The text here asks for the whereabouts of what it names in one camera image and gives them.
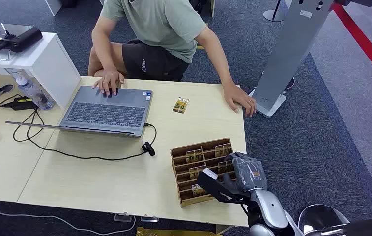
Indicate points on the person's left hand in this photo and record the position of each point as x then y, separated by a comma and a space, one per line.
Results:
237, 97

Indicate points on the person's right forearm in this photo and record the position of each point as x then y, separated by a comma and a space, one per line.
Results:
102, 53

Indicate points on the black remote controller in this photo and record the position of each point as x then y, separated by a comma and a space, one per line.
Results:
19, 38

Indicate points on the wooden card holder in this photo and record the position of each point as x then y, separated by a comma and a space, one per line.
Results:
181, 155

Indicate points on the person's right hand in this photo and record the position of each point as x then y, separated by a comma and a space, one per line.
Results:
109, 80

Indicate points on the black power adapter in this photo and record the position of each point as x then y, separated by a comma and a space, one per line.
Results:
21, 103

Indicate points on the white cabinet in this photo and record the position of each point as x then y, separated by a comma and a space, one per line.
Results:
54, 6

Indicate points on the clear acrylic stand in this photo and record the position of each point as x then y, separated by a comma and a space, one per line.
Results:
1, 56

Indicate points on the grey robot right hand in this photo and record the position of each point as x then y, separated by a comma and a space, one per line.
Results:
249, 174

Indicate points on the grey stanchion base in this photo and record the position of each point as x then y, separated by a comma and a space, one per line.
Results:
273, 14

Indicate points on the person's left forearm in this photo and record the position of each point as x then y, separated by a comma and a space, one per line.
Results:
222, 66

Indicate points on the white box shelf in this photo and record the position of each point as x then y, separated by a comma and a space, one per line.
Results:
52, 65

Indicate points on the yellow object under table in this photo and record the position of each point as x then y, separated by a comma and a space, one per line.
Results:
172, 232

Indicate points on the grey laptop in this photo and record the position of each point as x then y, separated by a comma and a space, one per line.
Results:
107, 112

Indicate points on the yellow card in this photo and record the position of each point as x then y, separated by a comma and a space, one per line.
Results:
197, 172
194, 156
225, 166
198, 191
181, 105
223, 150

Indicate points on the chrome round dome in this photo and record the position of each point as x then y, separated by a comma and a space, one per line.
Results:
319, 218

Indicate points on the clear plastic water bottle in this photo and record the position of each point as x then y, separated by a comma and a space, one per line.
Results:
36, 94

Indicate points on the clear table bracket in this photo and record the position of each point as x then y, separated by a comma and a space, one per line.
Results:
149, 219
123, 217

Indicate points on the grey kiosk stand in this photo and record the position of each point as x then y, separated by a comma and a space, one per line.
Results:
290, 45

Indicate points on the person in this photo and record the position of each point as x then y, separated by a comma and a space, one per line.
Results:
159, 29

